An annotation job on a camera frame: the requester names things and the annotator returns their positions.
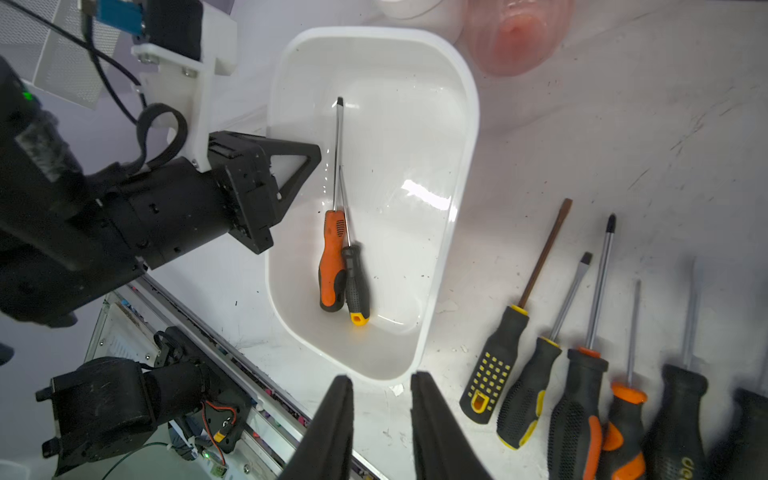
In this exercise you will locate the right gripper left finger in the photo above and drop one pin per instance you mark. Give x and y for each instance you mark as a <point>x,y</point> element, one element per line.
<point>325,451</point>

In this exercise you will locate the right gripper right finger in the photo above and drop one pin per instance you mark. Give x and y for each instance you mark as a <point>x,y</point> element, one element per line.
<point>441,450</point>

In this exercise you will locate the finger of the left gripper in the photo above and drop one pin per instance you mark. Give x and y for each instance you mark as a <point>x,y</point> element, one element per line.
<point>289,166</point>

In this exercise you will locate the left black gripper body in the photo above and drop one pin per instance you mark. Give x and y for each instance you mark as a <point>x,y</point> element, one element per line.
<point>68,237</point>

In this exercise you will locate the white plastic storage box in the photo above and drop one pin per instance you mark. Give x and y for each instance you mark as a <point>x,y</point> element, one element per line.
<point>398,110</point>

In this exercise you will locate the slim black yellow-cap screwdriver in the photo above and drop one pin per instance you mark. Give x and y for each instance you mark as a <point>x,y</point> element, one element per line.
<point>357,291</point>

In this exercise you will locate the black handle long screwdriver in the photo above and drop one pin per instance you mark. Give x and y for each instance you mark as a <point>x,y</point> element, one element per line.
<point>742,453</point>

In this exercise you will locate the lower white mesh shelf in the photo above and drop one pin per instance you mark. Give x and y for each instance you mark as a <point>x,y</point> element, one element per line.
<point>48,61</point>

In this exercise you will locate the pink spray bottle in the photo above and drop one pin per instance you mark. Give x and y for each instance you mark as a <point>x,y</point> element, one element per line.
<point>509,38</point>

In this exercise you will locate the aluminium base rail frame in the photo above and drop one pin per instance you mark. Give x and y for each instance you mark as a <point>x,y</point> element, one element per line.
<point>144,322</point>

